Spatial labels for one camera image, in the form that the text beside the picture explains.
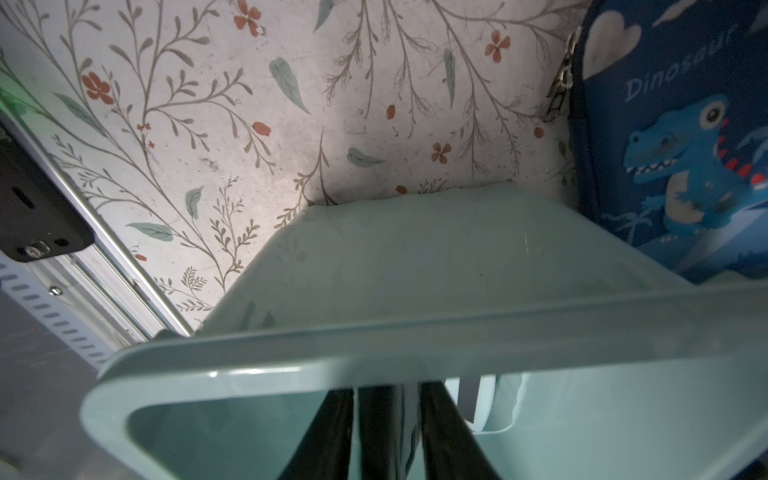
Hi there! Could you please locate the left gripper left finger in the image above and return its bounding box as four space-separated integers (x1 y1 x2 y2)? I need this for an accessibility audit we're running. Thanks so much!
279 389 354 480

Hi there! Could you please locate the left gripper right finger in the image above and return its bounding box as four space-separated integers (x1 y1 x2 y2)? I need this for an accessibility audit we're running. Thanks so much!
420 382 500 480

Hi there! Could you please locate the mint green storage box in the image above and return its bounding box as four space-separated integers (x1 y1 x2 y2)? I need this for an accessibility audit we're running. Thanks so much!
80 184 767 479

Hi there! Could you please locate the black calculator front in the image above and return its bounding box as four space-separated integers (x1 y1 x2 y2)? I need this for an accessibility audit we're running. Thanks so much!
358 383 421 479

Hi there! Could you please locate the blue dinosaur pencil case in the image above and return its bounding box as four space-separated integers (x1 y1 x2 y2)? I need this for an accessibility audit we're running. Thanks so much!
554 1 767 284

